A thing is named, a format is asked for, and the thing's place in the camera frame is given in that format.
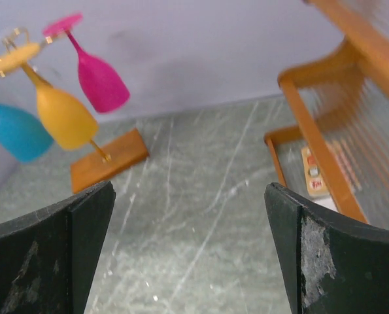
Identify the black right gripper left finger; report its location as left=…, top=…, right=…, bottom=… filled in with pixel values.
left=0, top=181, right=115, bottom=313

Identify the yellow wine glass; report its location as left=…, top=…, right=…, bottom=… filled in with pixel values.
left=0, top=43, right=100, bottom=152

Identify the blue wine glass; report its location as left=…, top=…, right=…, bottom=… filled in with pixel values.
left=0, top=104, right=54, bottom=163

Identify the pink wine glass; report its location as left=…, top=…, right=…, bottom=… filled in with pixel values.
left=42, top=12, right=131, bottom=114

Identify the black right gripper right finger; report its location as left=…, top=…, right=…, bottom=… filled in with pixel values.
left=264, top=183, right=389, bottom=313

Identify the gold wire wine glass rack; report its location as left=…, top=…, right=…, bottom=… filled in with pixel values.
left=4, top=27, right=149, bottom=193

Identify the wooden dish rack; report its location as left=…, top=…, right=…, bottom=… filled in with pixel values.
left=264, top=1, right=389, bottom=230

